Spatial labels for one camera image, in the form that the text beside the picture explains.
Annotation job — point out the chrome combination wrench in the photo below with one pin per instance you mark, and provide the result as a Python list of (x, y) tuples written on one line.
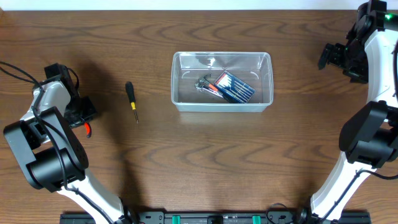
[(209, 88)]

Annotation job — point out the red-handled pliers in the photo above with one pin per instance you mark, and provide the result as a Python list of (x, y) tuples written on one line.
[(88, 129)]

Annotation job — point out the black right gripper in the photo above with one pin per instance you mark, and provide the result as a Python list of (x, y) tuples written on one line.
[(359, 74)]

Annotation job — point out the blue precision screwdriver set case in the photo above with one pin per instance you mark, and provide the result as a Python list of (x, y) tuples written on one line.
[(235, 88)]

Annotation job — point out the clear plastic container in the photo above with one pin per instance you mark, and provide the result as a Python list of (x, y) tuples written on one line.
[(253, 68)]

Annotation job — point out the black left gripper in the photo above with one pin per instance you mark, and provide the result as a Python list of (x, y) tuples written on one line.
[(84, 111)]

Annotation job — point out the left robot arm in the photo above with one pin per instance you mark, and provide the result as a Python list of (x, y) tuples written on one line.
[(51, 156)]

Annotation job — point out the small red-handled claw hammer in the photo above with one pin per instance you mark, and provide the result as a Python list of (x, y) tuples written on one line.
[(205, 80)]

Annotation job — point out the black yellow screwdriver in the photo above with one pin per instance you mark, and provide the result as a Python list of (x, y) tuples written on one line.
[(132, 99)]

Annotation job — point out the black mounting rail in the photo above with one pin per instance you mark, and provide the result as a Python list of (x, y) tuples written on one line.
[(274, 216)]

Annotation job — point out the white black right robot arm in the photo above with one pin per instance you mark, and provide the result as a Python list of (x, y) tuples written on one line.
[(368, 140)]

